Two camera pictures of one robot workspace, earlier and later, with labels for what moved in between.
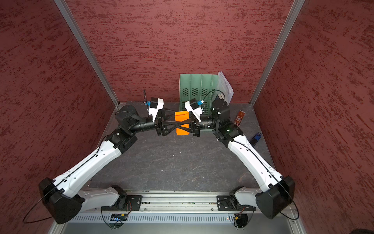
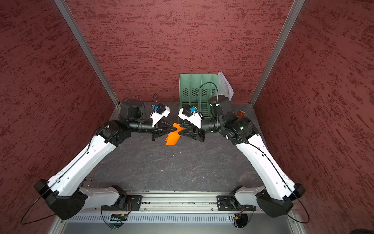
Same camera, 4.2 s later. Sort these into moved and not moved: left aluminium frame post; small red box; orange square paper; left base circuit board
Moved: orange square paper
Not moved: left aluminium frame post; left base circuit board; small red box
